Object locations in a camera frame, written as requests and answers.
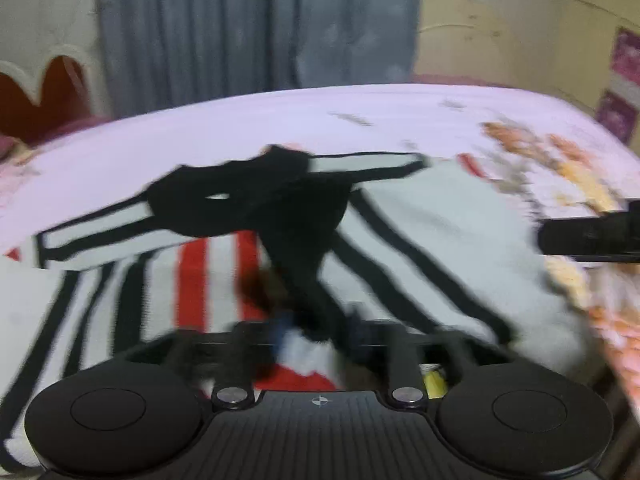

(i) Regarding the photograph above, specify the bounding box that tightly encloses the grey-blue curtain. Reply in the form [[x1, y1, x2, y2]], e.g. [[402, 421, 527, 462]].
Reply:
[[95, 0, 425, 113]]

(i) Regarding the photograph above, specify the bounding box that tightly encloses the red and white headboard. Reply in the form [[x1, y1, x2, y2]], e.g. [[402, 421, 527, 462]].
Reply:
[[0, 42, 108, 147]]

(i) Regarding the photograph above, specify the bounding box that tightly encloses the striped knit sweater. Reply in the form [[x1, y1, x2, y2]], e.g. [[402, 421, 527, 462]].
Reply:
[[0, 144, 598, 476]]

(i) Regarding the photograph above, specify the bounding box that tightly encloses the purple wall hanging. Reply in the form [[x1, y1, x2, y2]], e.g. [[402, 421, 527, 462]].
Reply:
[[595, 27, 640, 143]]

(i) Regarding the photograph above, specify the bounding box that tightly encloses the pink floral bed sheet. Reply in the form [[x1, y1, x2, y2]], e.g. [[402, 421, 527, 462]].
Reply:
[[0, 82, 640, 480]]

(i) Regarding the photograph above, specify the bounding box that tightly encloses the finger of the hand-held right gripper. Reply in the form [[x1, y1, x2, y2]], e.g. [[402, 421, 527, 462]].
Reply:
[[538, 211, 640, 263]]

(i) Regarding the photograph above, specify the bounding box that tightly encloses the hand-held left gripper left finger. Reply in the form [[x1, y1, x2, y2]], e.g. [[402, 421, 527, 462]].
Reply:
[[122, 319, 293, 413]]

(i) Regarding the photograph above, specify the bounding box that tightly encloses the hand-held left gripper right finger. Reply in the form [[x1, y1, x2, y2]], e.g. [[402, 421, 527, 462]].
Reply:
[[345, 316, 518, 413]]

